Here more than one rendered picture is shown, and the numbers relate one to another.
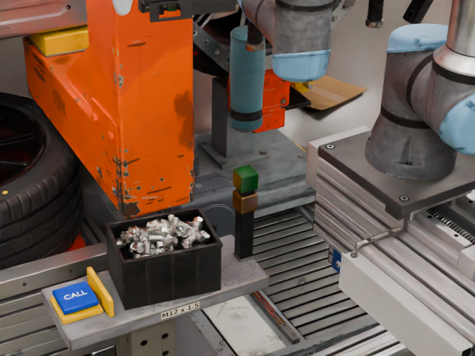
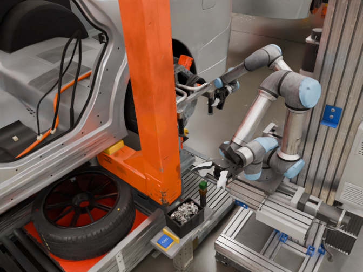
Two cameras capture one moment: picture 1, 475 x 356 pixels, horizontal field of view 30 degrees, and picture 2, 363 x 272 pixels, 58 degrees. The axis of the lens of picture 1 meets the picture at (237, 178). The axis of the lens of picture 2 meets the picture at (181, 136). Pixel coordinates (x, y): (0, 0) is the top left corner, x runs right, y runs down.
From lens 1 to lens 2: 0.79 m
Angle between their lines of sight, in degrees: 16
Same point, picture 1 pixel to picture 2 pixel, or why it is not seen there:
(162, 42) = (172, 154)
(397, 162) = (263, 178)
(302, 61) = (257, 175)
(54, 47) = (112, 151)
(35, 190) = (127, 204)
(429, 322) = (292, 226)
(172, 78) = (174, 162)
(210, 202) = not seen: hidden behind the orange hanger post
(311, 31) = (259, 167)
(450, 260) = (287, 203)
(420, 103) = (274, 166)
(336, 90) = not seen: hidden behind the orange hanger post
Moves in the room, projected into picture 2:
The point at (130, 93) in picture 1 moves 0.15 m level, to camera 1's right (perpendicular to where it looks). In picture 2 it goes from (165, 172) to (189, 165)
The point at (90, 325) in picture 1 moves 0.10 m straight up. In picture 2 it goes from (174, 249) to (173, 238)
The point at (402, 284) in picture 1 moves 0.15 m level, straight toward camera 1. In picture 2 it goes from (278, 216) to (289, 240)
